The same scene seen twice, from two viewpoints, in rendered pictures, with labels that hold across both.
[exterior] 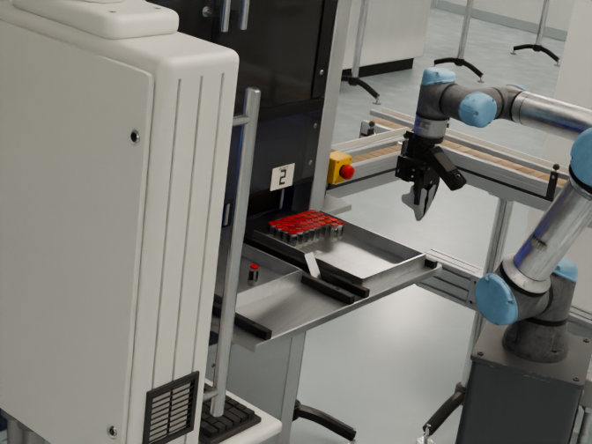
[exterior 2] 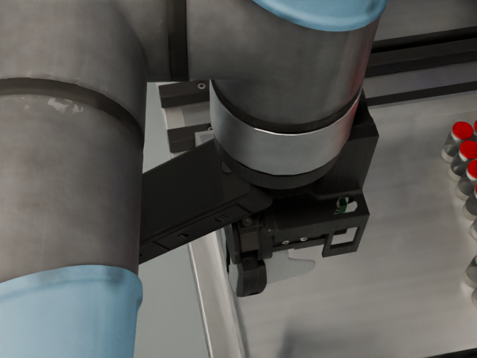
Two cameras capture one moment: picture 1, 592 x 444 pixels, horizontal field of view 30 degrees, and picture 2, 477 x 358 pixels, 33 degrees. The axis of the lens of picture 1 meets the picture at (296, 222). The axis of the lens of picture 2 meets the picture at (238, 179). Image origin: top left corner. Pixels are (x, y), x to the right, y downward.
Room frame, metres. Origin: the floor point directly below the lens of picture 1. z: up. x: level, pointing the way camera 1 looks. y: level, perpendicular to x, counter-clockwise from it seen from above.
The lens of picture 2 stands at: (2.62, -0.48, 1.58)
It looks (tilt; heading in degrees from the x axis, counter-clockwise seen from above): 60 degrees down; 128
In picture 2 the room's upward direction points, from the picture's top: 3 degrees clockwise
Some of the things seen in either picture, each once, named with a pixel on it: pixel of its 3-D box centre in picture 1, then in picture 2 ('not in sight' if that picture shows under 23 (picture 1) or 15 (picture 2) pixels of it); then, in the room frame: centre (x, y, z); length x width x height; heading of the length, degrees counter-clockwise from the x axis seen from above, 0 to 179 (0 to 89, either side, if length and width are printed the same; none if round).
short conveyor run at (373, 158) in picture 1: (351, 160); not in sight; (3.18, -0.14, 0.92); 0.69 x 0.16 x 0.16; 143
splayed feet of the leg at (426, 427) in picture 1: (463, 403); not in sight; (3.32, -0.65, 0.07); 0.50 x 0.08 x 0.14; 143
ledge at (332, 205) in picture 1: (318, 203); not in sight; (2.90, -0.06, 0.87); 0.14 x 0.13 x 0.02; 53
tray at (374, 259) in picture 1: (338, 248); (395, 229); (2.52, -0.11, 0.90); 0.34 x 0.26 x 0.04; 52
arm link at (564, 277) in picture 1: (547, 284); not in sight; (2.33, -0.59, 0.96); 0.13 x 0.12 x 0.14; 132
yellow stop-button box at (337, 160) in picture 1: (333, 166); not in sight; (2.86, -0.08, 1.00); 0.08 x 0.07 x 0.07; 53
